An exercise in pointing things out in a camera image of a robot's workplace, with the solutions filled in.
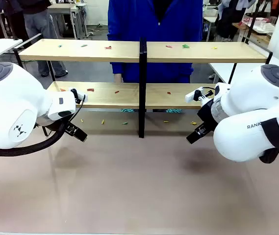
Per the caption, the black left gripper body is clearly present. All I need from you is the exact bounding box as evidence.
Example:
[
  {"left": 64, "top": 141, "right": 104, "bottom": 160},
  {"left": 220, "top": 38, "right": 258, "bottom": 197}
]
[{"left": 35, "top": 111, "right": 76, "bottom": 136}]

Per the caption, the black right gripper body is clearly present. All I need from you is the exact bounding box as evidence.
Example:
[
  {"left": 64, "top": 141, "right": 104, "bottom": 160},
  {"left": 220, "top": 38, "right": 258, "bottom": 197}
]
[{"left": 196, "top": 99, "right": 219, "bottom": 134}]

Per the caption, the bystander in grey trousers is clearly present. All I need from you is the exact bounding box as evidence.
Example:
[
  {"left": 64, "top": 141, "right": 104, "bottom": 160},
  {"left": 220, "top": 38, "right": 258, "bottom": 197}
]
[{"left": 21, "top": 0, "right": 69, "bottom": 78}]

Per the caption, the person in blue jacket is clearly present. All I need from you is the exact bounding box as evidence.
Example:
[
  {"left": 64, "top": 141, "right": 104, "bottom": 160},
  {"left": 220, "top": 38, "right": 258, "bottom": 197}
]
[{"left": 106, "top": 0, "right": 203, "bottom": 84}]

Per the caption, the bystander in grey coat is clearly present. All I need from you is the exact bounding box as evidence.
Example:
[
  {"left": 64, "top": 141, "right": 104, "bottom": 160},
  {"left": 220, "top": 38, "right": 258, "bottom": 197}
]
[{"left": 216, "top": 0, "right": 243, "bottom": 43}]

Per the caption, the wooden workbench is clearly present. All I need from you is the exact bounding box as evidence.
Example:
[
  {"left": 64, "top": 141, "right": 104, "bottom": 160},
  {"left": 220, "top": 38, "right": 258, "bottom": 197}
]
[{"left": 232, "top": 16, "right": 279, "bottom": 45}]

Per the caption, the white background desk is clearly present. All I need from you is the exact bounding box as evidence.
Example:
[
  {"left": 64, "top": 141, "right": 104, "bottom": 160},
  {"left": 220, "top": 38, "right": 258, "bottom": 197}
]
[{"left": 47, "top": 2, "right": 89, "bottom": 40}]

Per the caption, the black stand pole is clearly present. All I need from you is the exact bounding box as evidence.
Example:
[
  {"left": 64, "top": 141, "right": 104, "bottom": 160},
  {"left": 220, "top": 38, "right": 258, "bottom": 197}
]
[{"left": 249, "top": 0, "right": 263, "bottom": 38}]

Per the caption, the bystander in dark clothes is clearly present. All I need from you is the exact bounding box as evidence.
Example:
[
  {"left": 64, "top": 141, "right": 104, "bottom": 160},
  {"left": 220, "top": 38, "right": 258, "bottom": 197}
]
[{"left": 0, "top": 0, "right": 29, "bottom": 41}]

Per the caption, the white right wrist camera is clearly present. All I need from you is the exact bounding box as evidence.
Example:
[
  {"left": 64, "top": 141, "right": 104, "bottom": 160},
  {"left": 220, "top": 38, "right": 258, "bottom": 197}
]
[{"left": 185, "top": 86, "right": 215, "bottom": 104}]

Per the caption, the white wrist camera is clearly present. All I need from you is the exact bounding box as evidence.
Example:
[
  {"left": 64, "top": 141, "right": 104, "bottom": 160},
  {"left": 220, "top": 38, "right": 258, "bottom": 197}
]
[
  {"left": 68, "top": 88, "right": 89, "bottom": 104},
  {"left": 185, "top": 86, "right": 215, "bottom": 104}
]

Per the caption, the thin black camera cable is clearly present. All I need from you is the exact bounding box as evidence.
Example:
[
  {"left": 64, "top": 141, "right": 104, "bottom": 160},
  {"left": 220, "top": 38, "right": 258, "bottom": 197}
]
[{"left": 70, "top": 94, "right": 86, "bottom": 124}]

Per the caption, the black braided cable sleeve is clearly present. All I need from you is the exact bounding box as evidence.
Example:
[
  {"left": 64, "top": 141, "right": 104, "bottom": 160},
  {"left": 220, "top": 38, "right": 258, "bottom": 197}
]
[{"left": 0, "top": 121, "right": 67, "bottom": 158}]

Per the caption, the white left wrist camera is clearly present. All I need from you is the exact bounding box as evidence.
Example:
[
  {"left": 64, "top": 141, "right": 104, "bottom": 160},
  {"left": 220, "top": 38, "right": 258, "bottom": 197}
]
[{"left": 68, "top": 88, "right": 89, "bottom": 104}]

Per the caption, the black strap on arm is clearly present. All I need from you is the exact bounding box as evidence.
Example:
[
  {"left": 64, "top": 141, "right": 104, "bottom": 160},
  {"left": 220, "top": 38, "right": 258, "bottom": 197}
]
[{"left": 259, "top": 117, "right": 279, "bottom": 165}]

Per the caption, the wooden shelf with black frame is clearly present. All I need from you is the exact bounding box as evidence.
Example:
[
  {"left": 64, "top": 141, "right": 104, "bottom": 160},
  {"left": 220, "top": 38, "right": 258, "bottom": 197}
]
[{"left": 13, "top": 33, "right": 274, "bottom": 139}]

